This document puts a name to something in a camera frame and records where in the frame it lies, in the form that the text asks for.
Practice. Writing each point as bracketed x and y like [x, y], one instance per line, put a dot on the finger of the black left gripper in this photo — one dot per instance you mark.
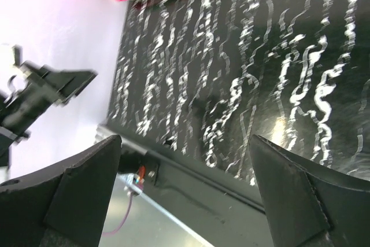
[71, 83]

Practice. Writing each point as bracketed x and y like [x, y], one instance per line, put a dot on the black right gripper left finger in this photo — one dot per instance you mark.
[64, 204]

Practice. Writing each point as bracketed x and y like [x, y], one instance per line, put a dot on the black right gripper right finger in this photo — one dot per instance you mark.
[308, 204]

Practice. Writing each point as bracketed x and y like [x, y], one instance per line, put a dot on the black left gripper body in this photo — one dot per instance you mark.
[45, 87]

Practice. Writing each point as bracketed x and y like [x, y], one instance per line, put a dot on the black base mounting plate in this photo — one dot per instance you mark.
[221, 209]

